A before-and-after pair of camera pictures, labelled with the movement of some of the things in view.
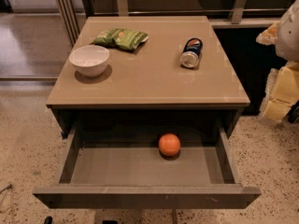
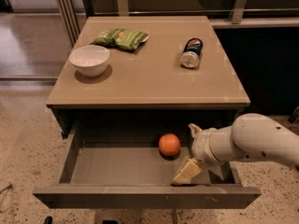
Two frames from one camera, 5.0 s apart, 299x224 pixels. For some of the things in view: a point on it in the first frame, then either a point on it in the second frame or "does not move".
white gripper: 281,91 -> 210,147
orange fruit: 169,144 does not move
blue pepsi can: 192,52 does not move
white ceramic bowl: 90,61 does not move
